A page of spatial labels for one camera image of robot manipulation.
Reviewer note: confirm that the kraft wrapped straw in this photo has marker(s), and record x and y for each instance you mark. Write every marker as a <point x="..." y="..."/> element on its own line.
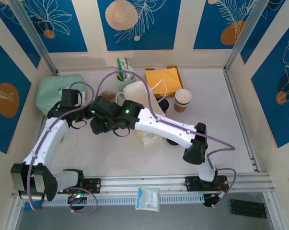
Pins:
<point x="127" y="61"/>

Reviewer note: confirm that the yellow paper napkins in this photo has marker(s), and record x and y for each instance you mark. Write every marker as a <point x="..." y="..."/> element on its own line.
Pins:
<point x="168" y="81"/>

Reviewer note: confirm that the stack of paper cups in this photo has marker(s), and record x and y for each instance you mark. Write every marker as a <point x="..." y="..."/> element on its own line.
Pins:
<point x="183" y="95"/>

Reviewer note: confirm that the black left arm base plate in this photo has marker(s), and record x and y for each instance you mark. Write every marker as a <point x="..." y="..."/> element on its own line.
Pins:
<point x="95" y="185"/>

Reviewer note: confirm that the wooden stirrer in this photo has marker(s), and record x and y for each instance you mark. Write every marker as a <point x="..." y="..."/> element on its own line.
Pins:
<point x="119" y="76"/>

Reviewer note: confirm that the mint green lidded box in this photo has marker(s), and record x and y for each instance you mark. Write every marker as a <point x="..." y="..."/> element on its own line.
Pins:
<point x="48" y="88"/>

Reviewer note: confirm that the white flower print paper bag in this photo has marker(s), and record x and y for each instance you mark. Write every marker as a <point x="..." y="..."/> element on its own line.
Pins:
<point x="137" y="91"/>

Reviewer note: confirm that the white blue plastic packet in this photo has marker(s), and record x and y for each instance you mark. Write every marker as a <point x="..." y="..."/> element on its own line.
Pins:
<point x="146" y="198"/>

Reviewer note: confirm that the green print wrapped straw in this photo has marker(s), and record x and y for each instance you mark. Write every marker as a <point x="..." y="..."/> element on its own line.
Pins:
<point x="121" y="65"/>

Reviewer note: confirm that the black ribbed block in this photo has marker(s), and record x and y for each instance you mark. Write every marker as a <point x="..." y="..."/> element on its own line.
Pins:
<point x="247" y="208"/>

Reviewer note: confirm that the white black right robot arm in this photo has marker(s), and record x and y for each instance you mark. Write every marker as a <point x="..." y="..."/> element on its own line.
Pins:
<point x="165" y="127"/>

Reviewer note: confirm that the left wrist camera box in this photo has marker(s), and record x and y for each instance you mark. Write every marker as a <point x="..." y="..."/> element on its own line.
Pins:
<point x="78" y="98"/>

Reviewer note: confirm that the cardboard napkin box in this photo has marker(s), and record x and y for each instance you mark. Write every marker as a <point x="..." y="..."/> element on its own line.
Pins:
<point x="180" y="76"/>

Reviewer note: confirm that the mint green utensil cup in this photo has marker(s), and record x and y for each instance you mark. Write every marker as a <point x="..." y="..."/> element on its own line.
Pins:
<point x="121" y="83"/>

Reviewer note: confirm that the aluminium frame post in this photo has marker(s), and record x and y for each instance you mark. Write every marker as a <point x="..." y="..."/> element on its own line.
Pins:
<point x="245" y="31"/>
<point x="34" y="36"/>

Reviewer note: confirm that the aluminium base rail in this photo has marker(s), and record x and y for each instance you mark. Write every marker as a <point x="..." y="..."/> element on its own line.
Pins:
<point x="125" y="184"/>

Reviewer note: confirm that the brown paper cup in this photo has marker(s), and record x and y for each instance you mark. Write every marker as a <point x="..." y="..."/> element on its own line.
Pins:
<point x="180" y="109"/>

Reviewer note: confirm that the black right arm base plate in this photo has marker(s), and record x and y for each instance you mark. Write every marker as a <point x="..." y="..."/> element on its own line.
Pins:
<point x="192" y="183"/>

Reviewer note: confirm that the brown pulp cup carrier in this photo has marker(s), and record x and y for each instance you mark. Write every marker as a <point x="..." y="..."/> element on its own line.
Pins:
<point x="108" y="94"/>

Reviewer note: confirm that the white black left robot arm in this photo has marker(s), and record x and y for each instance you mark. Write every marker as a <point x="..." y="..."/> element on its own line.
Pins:
<point x="43" y="143"/>

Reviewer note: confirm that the black controller module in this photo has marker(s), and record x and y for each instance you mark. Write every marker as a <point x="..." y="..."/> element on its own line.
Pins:
<point x="207" y="202"/>
<point x="77" y="198"/>

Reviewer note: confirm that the blue clip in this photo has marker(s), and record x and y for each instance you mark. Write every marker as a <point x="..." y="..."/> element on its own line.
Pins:
<point x="26" y="207"/>

